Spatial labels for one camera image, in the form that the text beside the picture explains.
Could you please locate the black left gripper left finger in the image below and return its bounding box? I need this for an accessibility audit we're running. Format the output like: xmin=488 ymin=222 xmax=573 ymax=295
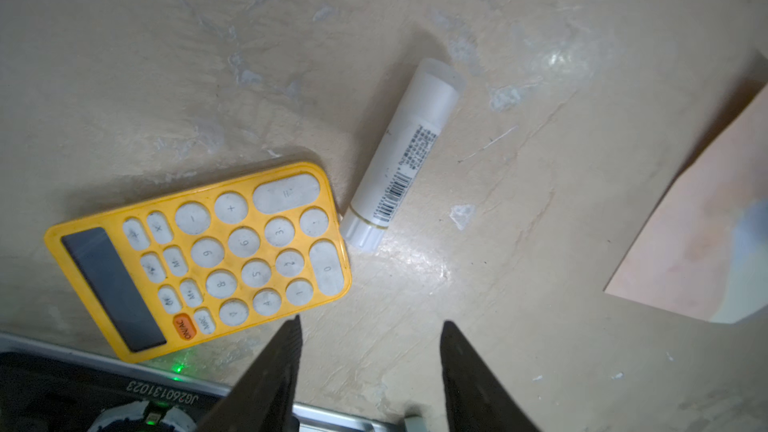
xmin=196 ymin=317 xmax=303 ymax=432

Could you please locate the yellow calculator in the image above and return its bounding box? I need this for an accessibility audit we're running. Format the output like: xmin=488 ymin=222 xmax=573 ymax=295
xmin=44 ymin=162 xmax=351 ymax=363

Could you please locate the pink envelope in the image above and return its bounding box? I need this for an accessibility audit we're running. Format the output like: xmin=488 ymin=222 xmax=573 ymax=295
xmin=604 ymin=90 xmax=767 ymax=324

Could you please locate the white glue stick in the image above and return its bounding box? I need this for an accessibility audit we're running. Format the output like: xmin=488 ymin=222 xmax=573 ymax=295
xmin=340 ymin=58 xmax=465 ymax=253

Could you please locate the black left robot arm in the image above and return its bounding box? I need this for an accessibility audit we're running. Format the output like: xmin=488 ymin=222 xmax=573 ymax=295
xmin=1 ymin=317 xmax=427 ymax=431

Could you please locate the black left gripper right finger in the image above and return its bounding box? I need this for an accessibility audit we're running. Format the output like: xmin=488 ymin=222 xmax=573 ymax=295
xmin=440 ymin=321 xmax=538 ymax=431

